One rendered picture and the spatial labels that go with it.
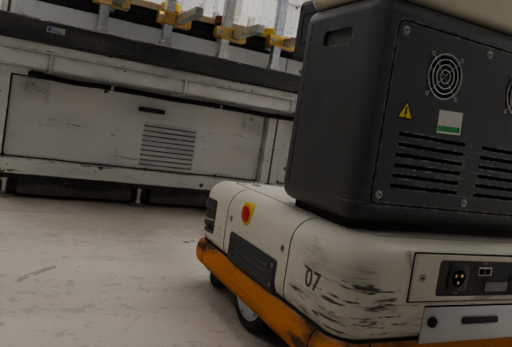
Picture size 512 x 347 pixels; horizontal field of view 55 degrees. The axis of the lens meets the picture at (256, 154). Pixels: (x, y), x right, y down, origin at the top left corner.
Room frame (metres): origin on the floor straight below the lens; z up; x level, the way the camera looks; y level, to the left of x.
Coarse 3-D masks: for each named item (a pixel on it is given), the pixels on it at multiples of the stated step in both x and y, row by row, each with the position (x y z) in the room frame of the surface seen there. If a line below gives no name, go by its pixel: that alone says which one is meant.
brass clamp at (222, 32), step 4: (216, 28) 2.09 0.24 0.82; (220, 28) 2.08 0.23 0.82; (224, 28) 2.09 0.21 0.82; (228, 28) 2.09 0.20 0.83; (232, 28) 2.10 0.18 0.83; (216, 32) 2.08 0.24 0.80; (220, 32) 2.07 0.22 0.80; (224, 32) 2.09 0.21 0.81; (228, 32) 2.10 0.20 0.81; (232, 32) 2.10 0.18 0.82; (216, 36) 2.09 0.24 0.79; (220, 36) 2.09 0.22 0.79; (224, 36) 2.09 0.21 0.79; (228, 36) 2.10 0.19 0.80; (232, 40) 2.11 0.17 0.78; (236, 40) 2.11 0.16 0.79; (240, 40) 2.12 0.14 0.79; (244, 40) 2.13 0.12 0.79
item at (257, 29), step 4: (256, 24) 1.90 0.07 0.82; (260, 24) 1.89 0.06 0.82; (244, 28) 2.00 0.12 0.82; (248, 28) 1.96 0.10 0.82; (252, 28) 1.93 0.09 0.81; (256, 28) 1.90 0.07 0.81; (260, 28) 1.89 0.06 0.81; (236, 32) 2.07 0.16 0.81; (240, 32) 2.03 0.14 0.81; (244, 32) 2.00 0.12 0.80; (248, 32) 1.96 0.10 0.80; (252, 32) 1.92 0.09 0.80; (256, 32) 1.90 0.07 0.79; (260, 32) 1.89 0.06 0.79; (232, 36) 2.10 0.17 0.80; (236, 36) 2.06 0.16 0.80; (240, 36) 2.04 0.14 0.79; (244, 36) 2.02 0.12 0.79; (248, 36) 2.01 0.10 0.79; (216, 40) 2.27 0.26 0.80
